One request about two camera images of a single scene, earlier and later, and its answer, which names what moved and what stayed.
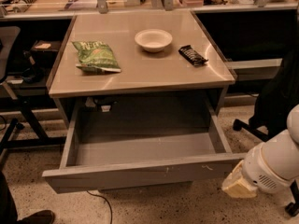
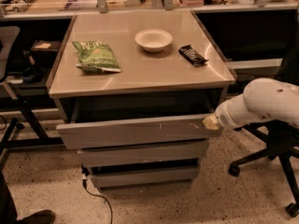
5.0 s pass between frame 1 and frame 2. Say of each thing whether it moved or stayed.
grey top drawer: moved
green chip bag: stayed
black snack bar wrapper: stayed
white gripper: moved
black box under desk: stayed
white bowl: stayed
